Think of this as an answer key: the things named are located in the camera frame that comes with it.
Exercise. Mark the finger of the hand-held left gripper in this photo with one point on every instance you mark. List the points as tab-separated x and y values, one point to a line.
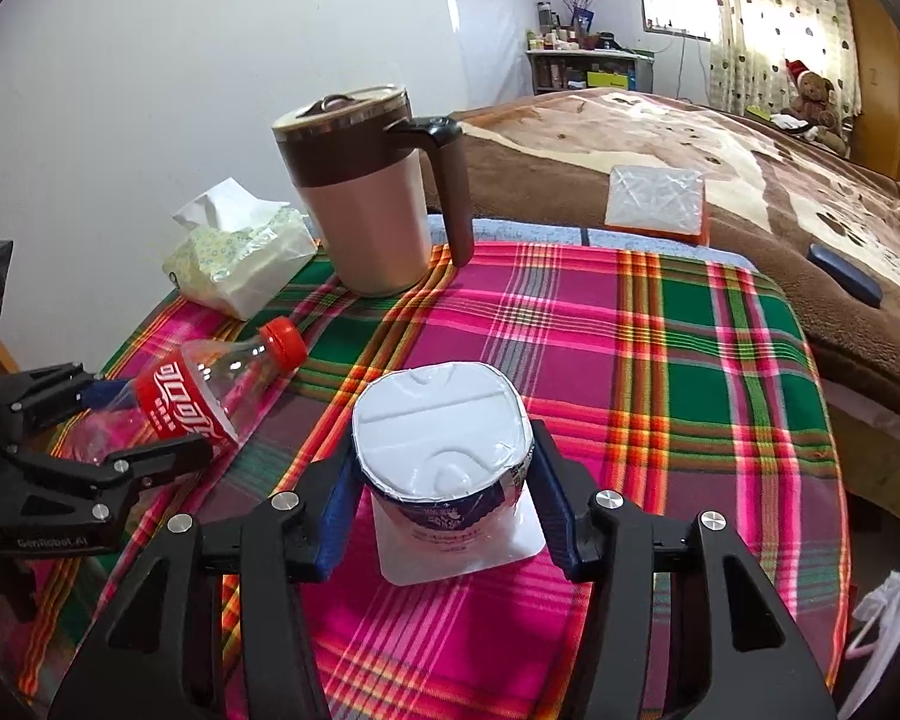
105	391
172	454

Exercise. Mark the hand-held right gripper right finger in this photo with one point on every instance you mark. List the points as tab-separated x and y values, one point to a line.
559	532

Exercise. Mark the pale bed sheet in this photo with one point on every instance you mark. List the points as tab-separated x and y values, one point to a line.
870	420

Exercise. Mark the white yogurt cup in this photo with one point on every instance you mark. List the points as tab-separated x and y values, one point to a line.
435	435

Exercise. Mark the brown printed blanket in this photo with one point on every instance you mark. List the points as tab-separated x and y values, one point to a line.
757	187

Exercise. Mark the white orange-edged packet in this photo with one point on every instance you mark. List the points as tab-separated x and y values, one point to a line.
652	199

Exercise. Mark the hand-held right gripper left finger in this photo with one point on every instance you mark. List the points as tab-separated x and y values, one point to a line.
337	521

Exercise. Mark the window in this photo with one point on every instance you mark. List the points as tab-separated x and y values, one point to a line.
675	4

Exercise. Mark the patterned curtain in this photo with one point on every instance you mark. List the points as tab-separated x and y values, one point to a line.
780	22

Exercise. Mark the brown teddy bear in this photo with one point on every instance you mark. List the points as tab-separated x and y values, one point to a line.
814	101

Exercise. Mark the orange wooden wardrobe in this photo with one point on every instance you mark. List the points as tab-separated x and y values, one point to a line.
892	52

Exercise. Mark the brown lidded kettle mug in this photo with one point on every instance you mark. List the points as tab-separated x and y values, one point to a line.
367	217

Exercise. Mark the tissue pack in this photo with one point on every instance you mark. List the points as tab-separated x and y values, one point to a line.
232	262

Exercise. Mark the cluttered shelf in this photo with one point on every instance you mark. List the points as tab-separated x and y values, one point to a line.
589	69

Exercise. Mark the red label cola bottle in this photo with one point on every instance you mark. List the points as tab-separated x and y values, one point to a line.
187	397

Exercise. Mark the green box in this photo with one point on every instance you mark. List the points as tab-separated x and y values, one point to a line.
607	79

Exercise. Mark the plaid tablecloth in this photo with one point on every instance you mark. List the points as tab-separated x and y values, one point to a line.
645	390

